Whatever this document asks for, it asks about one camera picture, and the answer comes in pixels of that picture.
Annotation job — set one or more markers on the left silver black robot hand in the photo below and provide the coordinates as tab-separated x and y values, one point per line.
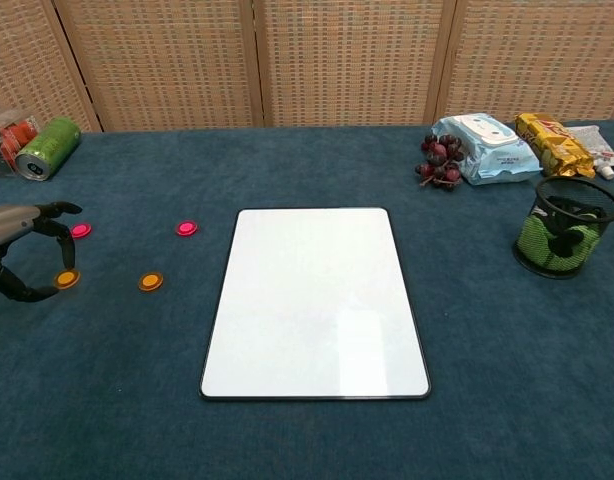
17	222

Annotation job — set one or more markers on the round red magnet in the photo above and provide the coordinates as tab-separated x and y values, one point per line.
186	228
82	230

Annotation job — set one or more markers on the round yellow magnet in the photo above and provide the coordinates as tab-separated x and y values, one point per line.
68	279
150	281

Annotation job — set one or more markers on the white magnetic board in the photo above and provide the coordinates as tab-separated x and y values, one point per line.
312	300

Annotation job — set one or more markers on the green drink can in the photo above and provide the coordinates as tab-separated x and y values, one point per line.
49	145

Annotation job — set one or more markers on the clear box with red items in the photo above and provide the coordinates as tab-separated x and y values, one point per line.
12	137

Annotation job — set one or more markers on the blue felt table cloth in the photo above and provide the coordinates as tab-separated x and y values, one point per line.
112	375

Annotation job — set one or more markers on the woven bamboo folding screen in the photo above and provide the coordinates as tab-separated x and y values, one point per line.
337	60

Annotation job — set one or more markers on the bunch of dark grapes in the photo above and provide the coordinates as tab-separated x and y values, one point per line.
439	160

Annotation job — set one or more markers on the light blue wet wipes pack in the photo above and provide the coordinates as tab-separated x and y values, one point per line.
492	150

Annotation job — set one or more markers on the black mesh pen holder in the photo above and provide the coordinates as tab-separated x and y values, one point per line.
552	271

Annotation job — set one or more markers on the yellow snack package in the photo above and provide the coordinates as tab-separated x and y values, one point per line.
552	142

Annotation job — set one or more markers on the clear pouch with white cap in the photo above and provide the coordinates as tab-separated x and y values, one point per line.
594	142

